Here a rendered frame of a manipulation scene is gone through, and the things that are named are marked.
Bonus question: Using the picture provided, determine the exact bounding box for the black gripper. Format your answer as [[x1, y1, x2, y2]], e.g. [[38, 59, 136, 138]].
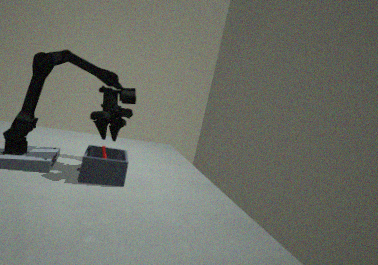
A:
[[91, 101, 126, 141]]

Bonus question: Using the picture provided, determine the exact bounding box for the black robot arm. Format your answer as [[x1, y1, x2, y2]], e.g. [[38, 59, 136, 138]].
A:
[[2, 49, 136, 155]]

